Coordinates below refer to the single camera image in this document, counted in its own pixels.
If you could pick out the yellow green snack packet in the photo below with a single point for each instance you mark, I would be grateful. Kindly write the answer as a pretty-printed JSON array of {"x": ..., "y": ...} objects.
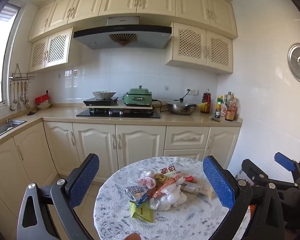
[{"x": 141, "y": 212}]

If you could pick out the small black lid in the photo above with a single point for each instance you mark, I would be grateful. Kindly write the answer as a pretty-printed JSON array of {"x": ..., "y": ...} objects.
[{"x": 32, "y": 113}]

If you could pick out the person's left hand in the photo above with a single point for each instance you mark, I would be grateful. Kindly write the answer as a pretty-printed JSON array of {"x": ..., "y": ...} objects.
[{"x": 132, "y": 237}]

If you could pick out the yellow printed wrapper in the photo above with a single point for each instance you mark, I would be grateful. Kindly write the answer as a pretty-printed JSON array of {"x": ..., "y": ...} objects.
[{"x": 161, "y": 178}]

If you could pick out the blue white milk carton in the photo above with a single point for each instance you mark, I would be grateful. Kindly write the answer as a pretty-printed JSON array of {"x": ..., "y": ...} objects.
[{"x": 135, "y": 192}]

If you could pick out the wide white wall outlet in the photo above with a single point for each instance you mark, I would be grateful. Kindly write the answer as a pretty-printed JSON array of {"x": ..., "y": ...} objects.
[{"x": 193, "y": 91}]

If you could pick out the metal spatula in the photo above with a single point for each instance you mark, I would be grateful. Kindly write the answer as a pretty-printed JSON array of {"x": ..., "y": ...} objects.
[{"x": 18, "y": 105}]

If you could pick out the grey range hood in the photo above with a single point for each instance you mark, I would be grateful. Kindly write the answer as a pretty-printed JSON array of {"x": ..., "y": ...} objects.
[{"x": 122, "y": 38}]

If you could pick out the orange sausage wrapper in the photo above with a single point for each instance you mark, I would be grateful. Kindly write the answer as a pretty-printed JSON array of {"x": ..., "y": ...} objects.
[{"x": 160, "y": 188}]

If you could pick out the green electric cooking pot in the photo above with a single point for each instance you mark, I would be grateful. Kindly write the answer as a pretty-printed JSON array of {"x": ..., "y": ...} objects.
[{"x": 137, "y": 96}]

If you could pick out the beige food package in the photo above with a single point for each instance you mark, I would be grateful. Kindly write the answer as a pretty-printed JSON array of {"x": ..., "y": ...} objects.
[{"x": 197, "y": 190}]

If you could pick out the white bowl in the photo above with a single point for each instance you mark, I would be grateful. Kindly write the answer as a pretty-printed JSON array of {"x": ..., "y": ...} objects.
[{"x": 43, "y": 105}]

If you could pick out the metal utensil rack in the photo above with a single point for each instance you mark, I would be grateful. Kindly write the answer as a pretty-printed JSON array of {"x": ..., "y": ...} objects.
[{"x": 22, "y": 75}]

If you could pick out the orange fabric bag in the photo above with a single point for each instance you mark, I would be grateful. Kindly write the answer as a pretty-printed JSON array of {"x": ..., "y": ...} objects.
[{"x": 252, "y": 210}]

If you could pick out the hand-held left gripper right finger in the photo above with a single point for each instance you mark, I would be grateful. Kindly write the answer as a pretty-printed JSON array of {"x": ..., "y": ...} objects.
[{"x": 217, "y": 182}]

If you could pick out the metal basin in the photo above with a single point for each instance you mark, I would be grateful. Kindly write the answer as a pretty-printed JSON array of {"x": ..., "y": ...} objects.
[{"x": 103, "y": 95}]

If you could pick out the steel wok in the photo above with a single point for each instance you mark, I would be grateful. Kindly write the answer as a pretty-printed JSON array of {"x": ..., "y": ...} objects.
[{"x": 181, "y": 107}]

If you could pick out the cream upper wall cabinets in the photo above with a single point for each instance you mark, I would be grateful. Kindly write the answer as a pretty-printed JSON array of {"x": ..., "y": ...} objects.
[{"x": 140, "y": 0}]

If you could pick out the black gas stove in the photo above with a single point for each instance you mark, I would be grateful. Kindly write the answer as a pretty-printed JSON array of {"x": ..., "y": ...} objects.
[{"x": 130, "y": 114}]

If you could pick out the metal ladle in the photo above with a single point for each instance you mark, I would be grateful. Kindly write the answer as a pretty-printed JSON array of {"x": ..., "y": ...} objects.
[{"x": 12, "y": 105}]

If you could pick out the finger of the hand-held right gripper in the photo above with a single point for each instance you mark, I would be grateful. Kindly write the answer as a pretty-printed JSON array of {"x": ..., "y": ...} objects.
[
  {"x": 260, "y": 173},
  {"x": 285, "y": 160}
]

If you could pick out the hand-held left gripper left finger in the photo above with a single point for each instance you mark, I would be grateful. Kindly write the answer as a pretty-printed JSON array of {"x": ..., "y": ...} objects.
[{"x": 85, "y": 177}]

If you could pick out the red snack wrapper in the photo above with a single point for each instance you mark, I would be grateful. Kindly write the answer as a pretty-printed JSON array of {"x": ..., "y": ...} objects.
[{"x": 188, "y": 179}]

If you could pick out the red box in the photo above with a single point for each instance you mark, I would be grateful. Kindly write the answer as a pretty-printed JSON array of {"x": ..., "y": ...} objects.
[{"x": 42, "y": 99}]

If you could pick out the steel sink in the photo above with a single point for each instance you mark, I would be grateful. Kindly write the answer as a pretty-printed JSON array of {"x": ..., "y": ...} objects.
[{"x": 7, "y": 126}]

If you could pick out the round marble table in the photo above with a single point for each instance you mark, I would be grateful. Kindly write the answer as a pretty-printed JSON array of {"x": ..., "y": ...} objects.
[{"x": 185, "y": 222}]

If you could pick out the cream cabinet drawer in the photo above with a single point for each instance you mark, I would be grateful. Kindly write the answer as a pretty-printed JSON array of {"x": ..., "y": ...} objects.
[
  {"x": 182, "y": 154},
  {"x": 187, "y": 137}
]

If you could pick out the kitchen window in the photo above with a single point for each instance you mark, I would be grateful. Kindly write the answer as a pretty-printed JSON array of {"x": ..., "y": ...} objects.
[{"x": 5, "y": 55}]

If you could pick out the white green snack packet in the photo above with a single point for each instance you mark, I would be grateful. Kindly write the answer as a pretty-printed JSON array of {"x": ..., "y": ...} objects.
[{"x": 168, "y": 169}]

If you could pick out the group of condiment bottles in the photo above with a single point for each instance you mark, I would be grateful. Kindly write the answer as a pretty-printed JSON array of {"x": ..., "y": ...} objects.
[{"x": 227, "y": 110}]

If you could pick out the metal skimmer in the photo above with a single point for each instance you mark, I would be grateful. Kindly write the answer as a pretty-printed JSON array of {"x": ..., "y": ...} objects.
[{"x": 27, "y": 102}]

